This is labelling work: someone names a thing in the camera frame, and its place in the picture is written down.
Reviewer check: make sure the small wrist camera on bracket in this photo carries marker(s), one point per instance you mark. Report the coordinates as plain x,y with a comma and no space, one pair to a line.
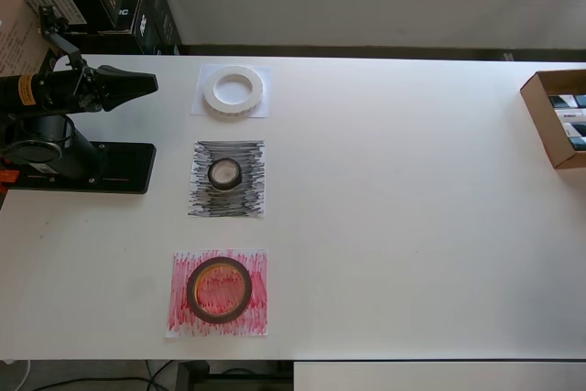
48,15

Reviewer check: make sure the gray black Piper robot arm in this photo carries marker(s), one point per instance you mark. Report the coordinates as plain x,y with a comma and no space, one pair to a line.
27,93

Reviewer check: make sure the black table leg frame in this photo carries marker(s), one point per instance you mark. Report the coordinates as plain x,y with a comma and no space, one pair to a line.
192,377

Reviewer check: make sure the large brown cardboard box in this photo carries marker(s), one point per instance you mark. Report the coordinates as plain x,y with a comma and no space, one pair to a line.
18,43

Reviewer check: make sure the small black tape roll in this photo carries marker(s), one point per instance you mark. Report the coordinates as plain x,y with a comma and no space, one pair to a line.
224,187

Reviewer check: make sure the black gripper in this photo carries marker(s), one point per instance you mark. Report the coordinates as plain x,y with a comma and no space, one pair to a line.
89,89

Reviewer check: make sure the black scribbled paper sheet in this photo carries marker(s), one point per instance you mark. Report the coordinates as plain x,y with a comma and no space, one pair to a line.
247,198

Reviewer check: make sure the small white printed box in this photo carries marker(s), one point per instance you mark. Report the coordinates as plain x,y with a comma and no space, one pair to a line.
570,115

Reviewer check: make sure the large black printed carton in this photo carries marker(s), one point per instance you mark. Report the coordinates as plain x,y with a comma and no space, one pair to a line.
155,29

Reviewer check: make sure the blank white paper sheet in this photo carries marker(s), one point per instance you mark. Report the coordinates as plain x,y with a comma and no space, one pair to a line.
198,105

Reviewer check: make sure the small gray bracket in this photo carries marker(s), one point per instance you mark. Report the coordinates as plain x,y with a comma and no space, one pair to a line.
508,56

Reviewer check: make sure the orange black clamp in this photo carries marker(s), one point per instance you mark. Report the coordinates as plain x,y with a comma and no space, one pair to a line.
8,176

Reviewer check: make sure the red tape roll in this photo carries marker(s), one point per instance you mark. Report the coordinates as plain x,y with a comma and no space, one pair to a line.
220,318

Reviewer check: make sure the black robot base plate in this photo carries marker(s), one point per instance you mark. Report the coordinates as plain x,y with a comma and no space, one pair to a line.
133,171

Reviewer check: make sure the large white tape roll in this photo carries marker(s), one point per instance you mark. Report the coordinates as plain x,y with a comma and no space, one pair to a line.
210,89

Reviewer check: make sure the small black white box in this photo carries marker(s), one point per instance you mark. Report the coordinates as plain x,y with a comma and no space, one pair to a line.
561,101
578,144
574,130

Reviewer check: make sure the open brown cardboard tray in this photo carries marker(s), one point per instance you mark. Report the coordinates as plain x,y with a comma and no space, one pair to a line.
545,134

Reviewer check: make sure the red scribbled paper sheet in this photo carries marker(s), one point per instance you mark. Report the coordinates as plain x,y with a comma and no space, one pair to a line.
261,308

